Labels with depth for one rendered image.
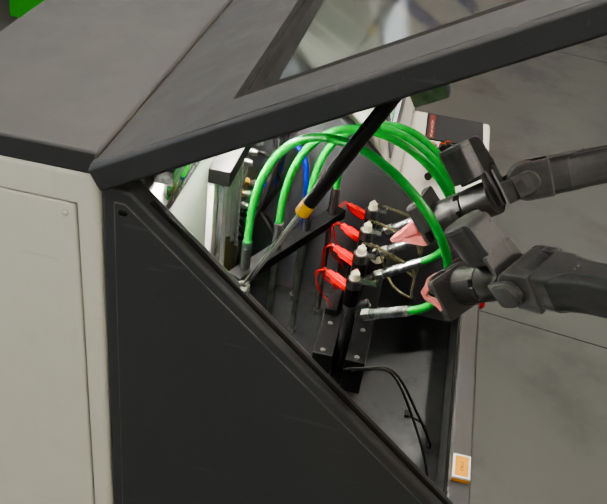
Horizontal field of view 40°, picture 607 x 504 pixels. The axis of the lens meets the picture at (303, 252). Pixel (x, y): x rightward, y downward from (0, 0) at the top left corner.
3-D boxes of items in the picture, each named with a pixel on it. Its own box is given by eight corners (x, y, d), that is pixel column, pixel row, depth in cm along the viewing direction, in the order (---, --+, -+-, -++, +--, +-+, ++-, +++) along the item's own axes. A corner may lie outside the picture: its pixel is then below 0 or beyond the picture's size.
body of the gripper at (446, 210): (421, 188, 137) (459, 171, 132) (452, 239, 139) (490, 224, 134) (408, 205, 132) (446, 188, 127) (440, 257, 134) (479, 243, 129)
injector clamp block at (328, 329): (353, 419, 160) (365, 363, 151) (303, 408, 161) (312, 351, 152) (376, 311, 187) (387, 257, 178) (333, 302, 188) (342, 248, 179)
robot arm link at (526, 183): (545, 188, 122) (540, 182, 131) (511, 118, 122) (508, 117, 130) (471, 223, 125) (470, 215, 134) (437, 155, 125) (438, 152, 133)
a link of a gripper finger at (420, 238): (385, 207, 142) (429, 187, 136) (406, 241, 143) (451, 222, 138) (369, 224, 137) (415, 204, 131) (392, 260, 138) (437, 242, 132)
